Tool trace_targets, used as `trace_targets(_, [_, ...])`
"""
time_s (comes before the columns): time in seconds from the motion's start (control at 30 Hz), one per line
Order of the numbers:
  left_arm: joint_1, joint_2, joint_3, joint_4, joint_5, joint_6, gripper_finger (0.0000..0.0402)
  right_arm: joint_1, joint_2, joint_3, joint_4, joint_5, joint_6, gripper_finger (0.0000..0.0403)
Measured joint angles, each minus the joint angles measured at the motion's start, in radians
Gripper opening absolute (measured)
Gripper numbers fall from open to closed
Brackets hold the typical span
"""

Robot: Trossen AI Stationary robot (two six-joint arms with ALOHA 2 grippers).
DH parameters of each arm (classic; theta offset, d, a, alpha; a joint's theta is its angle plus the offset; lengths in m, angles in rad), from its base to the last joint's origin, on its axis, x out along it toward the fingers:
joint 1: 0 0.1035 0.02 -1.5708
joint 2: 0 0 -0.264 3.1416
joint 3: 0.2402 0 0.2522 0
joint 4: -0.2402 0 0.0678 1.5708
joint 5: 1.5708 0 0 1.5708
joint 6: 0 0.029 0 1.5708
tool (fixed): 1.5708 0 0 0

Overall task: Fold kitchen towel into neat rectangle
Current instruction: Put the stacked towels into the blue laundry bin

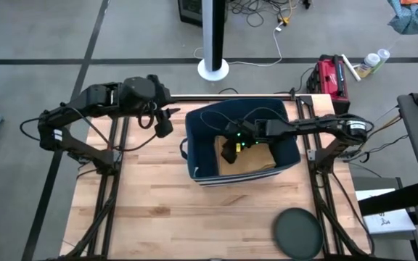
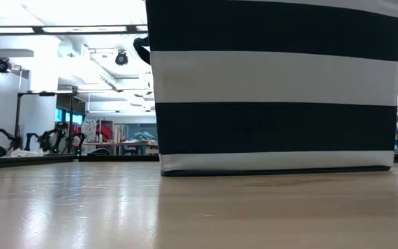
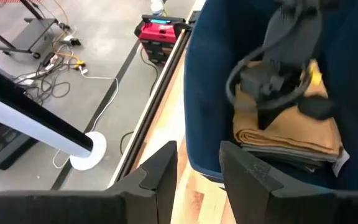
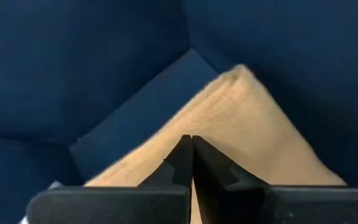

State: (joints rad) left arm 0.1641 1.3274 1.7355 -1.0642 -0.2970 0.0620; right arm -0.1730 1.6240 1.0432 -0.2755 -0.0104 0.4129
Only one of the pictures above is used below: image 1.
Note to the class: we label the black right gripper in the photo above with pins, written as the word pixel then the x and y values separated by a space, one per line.
pixel 247 132

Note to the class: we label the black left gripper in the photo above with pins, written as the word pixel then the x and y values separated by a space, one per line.
pixel 158 96

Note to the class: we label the orange towel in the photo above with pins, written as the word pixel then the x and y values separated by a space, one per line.
pixel 249 159

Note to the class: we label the navy white striped fabric bin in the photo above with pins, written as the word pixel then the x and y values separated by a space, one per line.
pixel 209 145

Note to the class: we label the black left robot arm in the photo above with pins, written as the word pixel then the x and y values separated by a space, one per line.
pixel 85 119

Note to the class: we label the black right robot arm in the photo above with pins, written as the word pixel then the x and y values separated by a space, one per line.
pixel 321 127

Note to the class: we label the black aluminium crossbar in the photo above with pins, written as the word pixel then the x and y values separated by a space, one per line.
pixel 230 97

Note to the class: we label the silver black tower fan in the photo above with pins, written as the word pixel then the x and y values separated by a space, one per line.
pixel 212 36

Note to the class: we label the red black tool case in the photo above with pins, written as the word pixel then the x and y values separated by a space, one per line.
pixel 328 79

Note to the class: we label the dark green round plate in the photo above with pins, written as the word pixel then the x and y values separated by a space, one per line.
pixel 298 233

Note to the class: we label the white tube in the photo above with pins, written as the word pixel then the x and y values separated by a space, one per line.
pixel 350 68

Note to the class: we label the yellow label bottle white cap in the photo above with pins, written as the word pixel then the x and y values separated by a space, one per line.
pixel 368 65

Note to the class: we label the green bottle white cap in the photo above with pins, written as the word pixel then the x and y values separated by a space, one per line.
pixel 383 56

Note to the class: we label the black diagonal bar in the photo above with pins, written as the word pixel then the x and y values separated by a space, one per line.
pixel 394 199

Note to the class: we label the white paper box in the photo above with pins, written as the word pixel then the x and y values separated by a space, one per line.
pixel 390 224

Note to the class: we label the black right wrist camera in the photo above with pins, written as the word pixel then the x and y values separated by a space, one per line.
pixel 229 152

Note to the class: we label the black frame clamp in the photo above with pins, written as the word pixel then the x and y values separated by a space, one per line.
pixel 292 93

